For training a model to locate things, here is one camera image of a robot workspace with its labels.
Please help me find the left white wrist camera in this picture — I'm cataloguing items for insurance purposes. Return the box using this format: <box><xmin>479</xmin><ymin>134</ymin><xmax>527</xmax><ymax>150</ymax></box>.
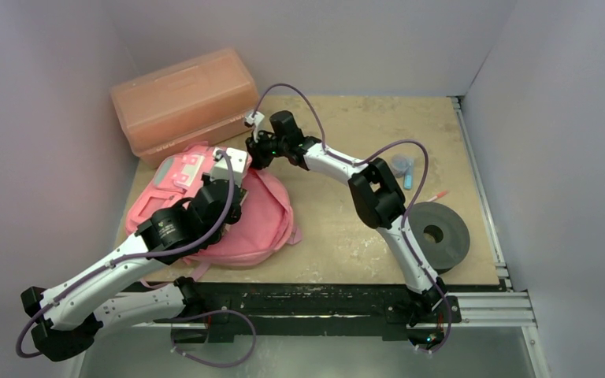
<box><xmin>210</xmin><ymin>147</ymin><xmax>251</xmax><ymax>187</ymax></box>

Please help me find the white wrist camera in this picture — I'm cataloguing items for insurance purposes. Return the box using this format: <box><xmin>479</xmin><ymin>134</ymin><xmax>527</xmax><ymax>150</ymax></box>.
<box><xmin>244</xmin><ymin>109</ymin><xmax>265</xmax><ymax>143</ymax></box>
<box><xmin>210</xmin><ymin>147</ymin><xmax>251</xmax><ymax>187</ymax></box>

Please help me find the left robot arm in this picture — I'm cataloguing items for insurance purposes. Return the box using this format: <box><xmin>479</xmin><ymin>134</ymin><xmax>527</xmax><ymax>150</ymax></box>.
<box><xmin>15</xmin><ymin>179</ymin><xmax>244</xmax><ymax>362</ymax></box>

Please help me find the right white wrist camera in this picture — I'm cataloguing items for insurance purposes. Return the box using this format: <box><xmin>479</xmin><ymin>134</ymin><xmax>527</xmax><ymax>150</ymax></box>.
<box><xmin>244</xmin><ymin>109</ymin><xmax>265</xmax><ymax>143</ymax></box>

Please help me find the dark grey tape roll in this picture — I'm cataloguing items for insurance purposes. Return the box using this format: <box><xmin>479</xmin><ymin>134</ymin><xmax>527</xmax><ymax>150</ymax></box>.
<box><xmin>409</xmin><ymin>202</ymin><xmax>471</xmax><ymax>274</ymax></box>

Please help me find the orange translucent plastic box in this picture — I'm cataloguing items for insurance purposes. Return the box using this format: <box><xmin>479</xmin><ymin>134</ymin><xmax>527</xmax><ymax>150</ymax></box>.
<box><xmin>110</xmin><ymin>48</ymin><xmax>258</xmax><ymax>167</ymax></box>

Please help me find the red pink pen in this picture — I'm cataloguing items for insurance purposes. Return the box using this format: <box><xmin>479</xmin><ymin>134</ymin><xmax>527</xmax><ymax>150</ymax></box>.
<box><xmin>428</xmin><ymin>191</ymin><xmax>449</xmax><ymax>202</ymax></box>

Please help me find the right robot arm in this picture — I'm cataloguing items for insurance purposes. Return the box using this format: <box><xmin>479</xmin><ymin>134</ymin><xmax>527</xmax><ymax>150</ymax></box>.
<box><xmin>243</xmin><ymin>110</ymin><xmax>446</xmax><ymax>325</ymax></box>

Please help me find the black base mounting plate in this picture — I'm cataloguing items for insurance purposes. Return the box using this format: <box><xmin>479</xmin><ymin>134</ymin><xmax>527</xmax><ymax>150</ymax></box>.
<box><xmin>154</xmin><ymin>282</ymin><xmax>462</xmax><ymax>349</ymax></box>

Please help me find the pink student backpack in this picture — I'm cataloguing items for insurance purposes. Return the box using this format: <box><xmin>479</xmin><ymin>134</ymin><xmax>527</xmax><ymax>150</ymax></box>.
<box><xmin>123</xmin><ymin>142</ymin><xmax>302</xmax><ymax>280</ymax></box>

